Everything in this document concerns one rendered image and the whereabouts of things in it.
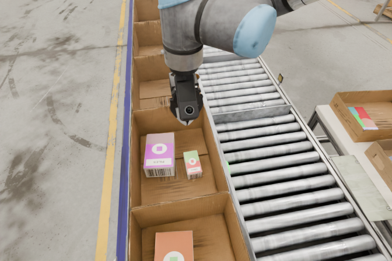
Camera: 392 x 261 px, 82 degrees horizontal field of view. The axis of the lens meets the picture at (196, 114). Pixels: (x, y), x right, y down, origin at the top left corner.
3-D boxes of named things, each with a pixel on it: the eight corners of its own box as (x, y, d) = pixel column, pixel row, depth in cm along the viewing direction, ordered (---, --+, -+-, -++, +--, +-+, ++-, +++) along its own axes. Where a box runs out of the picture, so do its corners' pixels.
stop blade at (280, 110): (287, 115, 134) (292, 104, 127) (210, 126, 128) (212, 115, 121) (287, 115, 134) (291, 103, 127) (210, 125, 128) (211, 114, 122)
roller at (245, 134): (301, 132, 127) (304, 126, 124) (210, 145, 121) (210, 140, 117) (297, 125, 131) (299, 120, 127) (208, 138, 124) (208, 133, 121)
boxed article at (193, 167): (196, 156, 95) (196, 150, 92) (202, 177, 88) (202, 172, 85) (184, 158, 94) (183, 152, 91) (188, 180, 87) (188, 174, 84)
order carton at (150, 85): (203, 128, 106) (203, 101, 94) (139, 137, 102) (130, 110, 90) (189, 77, 133) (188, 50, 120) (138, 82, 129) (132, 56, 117)
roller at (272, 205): (343, 200, 101) (349, 195, 97) (231, 222, 95) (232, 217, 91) (337, 189, 104) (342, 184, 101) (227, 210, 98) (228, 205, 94)
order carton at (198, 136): (224, 212, 80) (230, 191, 67) (140, 228, 76) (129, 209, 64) (202, 127, 106) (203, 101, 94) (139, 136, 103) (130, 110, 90)
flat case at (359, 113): (361, 108, 132) (362, 106, 131) (379, 134, 119) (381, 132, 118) (338, 108, 132) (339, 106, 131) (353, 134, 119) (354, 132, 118)
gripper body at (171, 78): (195, 85, 67) (195, 49, 58) (201, 106, 61) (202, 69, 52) (168, 89, 66) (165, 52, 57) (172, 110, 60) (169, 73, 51)
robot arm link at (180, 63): (207, 53, 48) (162, 57, 47) (206, 71, 52) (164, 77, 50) (198, 32, 54) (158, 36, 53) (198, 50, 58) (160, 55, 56)
